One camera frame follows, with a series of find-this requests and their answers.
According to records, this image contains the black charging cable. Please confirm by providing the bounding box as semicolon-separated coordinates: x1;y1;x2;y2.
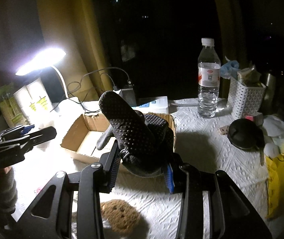
65;67;133;113

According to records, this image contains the white power adapter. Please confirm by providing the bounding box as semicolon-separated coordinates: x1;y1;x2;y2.
115;88;137;107

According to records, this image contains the white LED desk lamp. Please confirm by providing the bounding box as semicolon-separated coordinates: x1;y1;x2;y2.
15;47;69;99

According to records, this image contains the white perforated plastic basket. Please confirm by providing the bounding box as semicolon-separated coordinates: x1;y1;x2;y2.
227;77;266;119

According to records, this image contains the black round pouch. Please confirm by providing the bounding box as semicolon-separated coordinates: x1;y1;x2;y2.
227;119;265;150

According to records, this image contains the black dotted knit glove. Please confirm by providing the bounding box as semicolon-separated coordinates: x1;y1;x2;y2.
96;91;174;177

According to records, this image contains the yellow plastic bag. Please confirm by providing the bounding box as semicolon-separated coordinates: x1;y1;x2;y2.
266;153;284;219

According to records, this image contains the white blue device box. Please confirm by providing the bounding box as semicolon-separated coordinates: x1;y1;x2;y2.
132;96;169;114

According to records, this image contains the white embossed tablecloth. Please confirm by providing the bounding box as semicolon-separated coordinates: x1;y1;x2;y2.
12;97;284;239

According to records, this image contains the grey sleeve forearm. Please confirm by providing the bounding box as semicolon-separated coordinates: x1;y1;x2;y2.
0;167;17;214

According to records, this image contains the white paper bag tree print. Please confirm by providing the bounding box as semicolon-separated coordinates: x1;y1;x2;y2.
13;78;53;128

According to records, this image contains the open cardboard box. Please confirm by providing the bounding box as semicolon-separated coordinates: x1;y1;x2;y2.
60;112;177;165

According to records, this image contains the clear plastic water bottle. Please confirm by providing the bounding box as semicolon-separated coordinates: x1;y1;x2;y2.
198;38;221;118

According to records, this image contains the brown fuzzy cookie plush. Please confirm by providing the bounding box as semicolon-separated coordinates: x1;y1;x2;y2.
100;199;141;234

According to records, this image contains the blue plastic bag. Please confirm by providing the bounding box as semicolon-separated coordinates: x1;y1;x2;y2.
220;61;239;79

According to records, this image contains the metal thermos flask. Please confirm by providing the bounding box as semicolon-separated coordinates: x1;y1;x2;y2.
264;73;276;115

